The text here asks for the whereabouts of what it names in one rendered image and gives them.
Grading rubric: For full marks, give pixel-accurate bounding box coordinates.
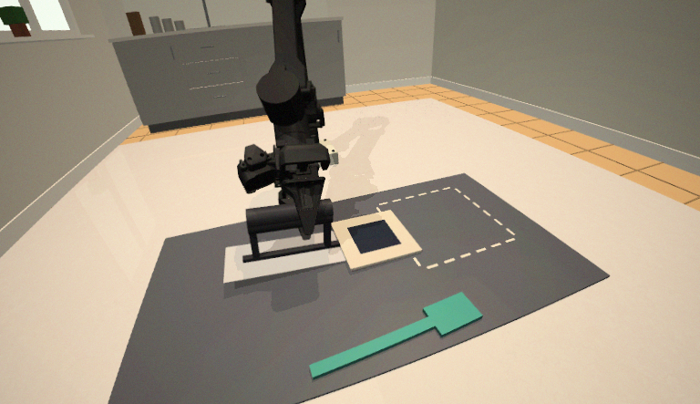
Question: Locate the beige square tile with dark centre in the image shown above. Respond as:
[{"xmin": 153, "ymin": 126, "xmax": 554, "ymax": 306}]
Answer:
[{"xmin": 331, "ymin": 210, "xmax": 422, "ymax": 271}]

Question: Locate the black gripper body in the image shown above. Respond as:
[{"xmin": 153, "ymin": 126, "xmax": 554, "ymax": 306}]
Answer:
[{"xmin": 276, "ymin": 131, "xmax": 331, "ymax": 184}]

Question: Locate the green flat paddle shape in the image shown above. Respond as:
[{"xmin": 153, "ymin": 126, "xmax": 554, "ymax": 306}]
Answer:
[{"xmin": 309, "ymin": 292, "xmax": 483, "ymax": 380}]

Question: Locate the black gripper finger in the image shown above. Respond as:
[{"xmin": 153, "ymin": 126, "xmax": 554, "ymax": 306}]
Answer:
[
  {"xmin": 281, "ymin": 176, "xmax": 325, "ymax": 235},
  {"xmin": 280, "ymin": 198, "xmax": 311, "ymax": 241}
]

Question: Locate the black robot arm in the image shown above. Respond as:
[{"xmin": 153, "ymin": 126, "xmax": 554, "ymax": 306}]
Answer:
[{"xmin": 237, "ymin": 0, "xmax": 325, "ymax": 194}]

